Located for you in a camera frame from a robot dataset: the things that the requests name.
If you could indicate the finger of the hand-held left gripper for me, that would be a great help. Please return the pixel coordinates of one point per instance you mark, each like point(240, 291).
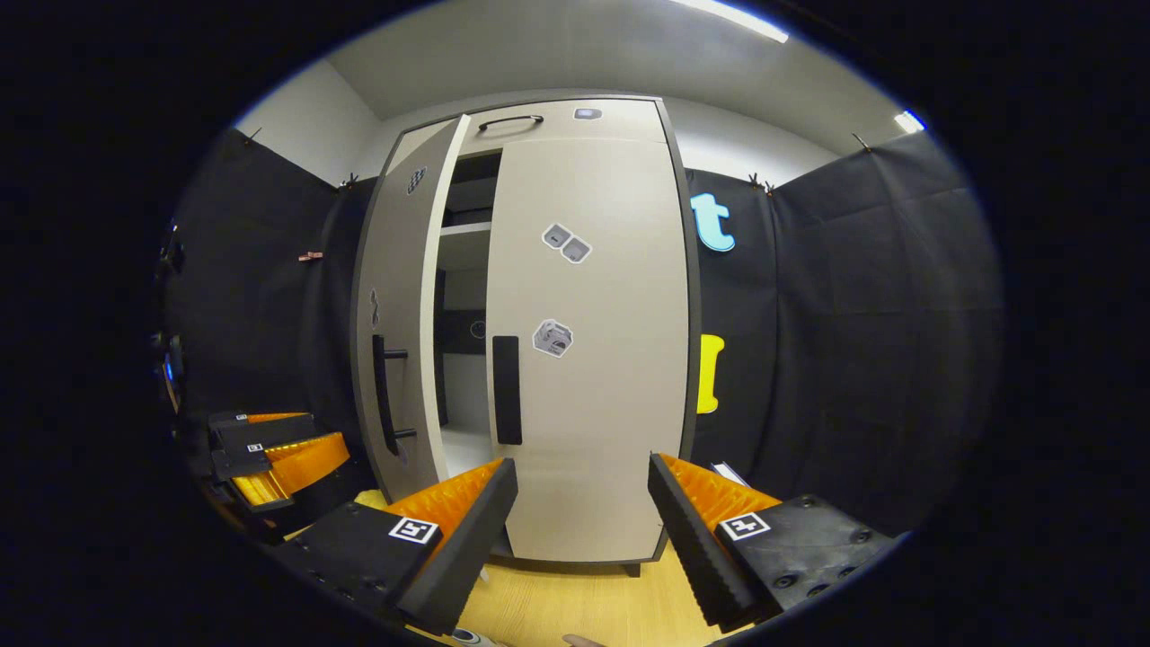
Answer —
point(260, 429)
point(243, 460)

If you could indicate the long ceiling light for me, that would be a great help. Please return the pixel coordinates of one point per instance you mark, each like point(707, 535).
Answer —
point(732, 16)

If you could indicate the white cabinet shelf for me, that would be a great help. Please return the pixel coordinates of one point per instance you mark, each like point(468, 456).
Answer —
point(467, 229)

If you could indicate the small ceiling light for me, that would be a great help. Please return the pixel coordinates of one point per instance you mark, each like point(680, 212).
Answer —
point(909, 121)

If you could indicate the white cabinet door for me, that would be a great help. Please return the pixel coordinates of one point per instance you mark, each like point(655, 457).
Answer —
point(611, 404)
point(404, 270)

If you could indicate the grey cabinet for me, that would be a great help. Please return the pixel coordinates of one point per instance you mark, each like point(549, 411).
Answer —
point(467, 193)

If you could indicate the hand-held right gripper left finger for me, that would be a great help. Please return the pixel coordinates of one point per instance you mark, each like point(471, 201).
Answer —
point(476, 539)

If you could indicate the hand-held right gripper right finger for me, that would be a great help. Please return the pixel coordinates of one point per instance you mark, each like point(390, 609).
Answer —
point(687, 539)

